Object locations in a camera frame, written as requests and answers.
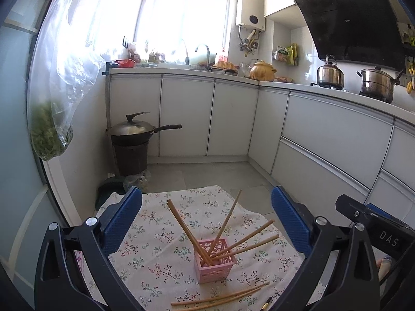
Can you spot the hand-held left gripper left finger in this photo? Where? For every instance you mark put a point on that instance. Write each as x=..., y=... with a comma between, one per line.
x=120, y=223

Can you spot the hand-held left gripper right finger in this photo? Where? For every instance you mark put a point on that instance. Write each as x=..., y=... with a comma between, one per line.
x=290, y=223

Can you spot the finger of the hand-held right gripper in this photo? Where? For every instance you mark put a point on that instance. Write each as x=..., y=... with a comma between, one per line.
x=351, y=209
x=385, y=213

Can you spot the bunch of wooden chopsticks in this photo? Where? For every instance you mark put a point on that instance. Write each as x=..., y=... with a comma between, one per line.
x=178, y=216

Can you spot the black chopstick gold band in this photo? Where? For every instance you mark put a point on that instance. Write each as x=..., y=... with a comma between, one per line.
x=266, y=304

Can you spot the pink plastic utensil holder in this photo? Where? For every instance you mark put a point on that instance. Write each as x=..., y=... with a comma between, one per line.
x=214, y=270

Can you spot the curved wooden chopstick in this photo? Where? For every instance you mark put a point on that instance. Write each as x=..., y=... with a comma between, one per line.
x=210, y=299
x=227, y=302

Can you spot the person's right hand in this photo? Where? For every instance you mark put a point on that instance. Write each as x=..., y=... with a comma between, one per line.
x=385, y=269

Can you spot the white cabinet drawer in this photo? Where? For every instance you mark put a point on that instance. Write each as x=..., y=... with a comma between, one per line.
x=398, y=189
x=330, y=132
x=402, y=142
x=308, y=171

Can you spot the floral tablecloth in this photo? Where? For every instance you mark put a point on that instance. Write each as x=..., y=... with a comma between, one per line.
x=155, y=233

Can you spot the crumpled clear plastic bag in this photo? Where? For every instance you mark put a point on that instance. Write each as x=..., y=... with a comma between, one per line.
x=137, y=181

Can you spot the brown bin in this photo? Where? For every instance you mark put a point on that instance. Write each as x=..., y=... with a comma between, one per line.
x=129, y=158

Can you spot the dark wok lid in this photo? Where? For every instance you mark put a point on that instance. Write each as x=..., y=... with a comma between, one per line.
x=129, y=128

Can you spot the white cabinet door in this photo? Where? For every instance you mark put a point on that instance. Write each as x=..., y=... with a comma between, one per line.
x=267, y=126
x=231, y=116
x=136, y=100
x=186, y=103

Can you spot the black wok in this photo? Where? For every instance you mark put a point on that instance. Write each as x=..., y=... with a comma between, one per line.
x=168, y=127

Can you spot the plastic bag of greens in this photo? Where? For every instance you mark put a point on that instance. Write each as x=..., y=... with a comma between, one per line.
x=48, y=129

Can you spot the steel steamer pot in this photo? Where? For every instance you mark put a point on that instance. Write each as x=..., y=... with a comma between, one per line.
x=376, y=84

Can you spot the yellow hanging utensil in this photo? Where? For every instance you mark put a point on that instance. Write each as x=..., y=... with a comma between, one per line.
x=411, y=84

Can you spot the steel kettle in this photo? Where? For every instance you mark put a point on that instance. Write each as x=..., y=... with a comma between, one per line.
x=330, y=76

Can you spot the white kitchen countertop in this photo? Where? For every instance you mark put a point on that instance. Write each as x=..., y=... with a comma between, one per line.
x=291, y=86

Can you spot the yellow clay pot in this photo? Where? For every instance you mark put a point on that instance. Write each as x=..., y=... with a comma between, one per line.
x=262, y=71

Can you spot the frosted glass door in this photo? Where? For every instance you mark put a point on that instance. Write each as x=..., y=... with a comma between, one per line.
x=19, y=103

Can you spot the red plastic basket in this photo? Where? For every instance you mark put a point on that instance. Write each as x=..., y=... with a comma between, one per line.
x=124, y=64

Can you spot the yellow rubber gloves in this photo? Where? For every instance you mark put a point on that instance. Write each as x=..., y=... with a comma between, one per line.
x=293, y=55

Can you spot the brown woven basket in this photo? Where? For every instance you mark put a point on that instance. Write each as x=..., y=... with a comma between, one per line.
x=223, y=66

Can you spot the row of windowsill jars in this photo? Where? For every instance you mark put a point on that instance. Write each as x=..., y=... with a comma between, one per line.
x=149, y=55

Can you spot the black range hood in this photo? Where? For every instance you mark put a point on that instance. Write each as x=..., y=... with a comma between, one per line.
x=350, y=22

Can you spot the chrome faucet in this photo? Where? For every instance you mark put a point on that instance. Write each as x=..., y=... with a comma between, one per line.
x=207, y=55

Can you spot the water heater pipes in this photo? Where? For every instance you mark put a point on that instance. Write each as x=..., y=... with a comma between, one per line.
x=249, y=39

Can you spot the kitchen window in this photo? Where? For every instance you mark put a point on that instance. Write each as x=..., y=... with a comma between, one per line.
x=181, y=19

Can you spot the white water heater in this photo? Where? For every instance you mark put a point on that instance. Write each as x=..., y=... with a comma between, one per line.
x=249, y=9

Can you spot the black clamp bracket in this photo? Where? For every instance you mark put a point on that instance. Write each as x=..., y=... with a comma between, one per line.
x=105, y=69

